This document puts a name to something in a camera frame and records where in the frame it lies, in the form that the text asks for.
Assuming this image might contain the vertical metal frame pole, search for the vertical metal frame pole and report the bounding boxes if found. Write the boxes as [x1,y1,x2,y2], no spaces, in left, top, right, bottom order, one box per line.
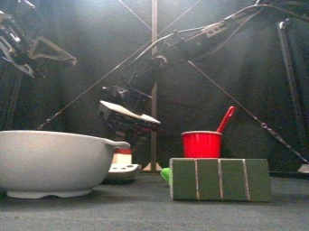
[142,0,165,173]

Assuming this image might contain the dark metal frame post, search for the dark metal frame post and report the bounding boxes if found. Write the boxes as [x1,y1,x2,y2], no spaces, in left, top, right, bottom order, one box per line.
[277,18,309,175]

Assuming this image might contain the red spoon handle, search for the red spoon handle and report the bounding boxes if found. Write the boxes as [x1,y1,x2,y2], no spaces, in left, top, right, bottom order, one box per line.
[217,106,237,134]

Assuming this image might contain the grey round plate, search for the grey round plate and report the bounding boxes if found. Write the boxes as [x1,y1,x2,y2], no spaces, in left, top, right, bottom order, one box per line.
[106,162,142,182]

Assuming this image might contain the green toy pea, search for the green toy pea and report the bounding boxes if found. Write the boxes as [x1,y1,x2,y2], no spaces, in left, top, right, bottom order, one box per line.
[159,167,173,186]

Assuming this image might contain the red plastic cup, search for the red plastic cup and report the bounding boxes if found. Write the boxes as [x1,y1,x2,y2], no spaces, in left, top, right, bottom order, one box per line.
[179,130,223,160]

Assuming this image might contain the white ceramic bowl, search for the white ceramic bowl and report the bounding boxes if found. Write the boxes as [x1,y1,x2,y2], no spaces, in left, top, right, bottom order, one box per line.
[0,129,131,199]

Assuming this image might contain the salmon sushi toy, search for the salmon sushi toy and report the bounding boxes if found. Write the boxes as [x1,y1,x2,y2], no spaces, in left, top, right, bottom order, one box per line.
[111,147,134,166]

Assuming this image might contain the green seaweed sushi roll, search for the green seaweed sushi roll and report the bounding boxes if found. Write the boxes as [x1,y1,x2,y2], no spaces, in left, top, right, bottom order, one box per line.
[167,157,274,202]

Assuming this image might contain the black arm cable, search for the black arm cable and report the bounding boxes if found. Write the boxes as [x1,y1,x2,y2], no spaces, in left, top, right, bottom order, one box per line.
[131,3,282,66]

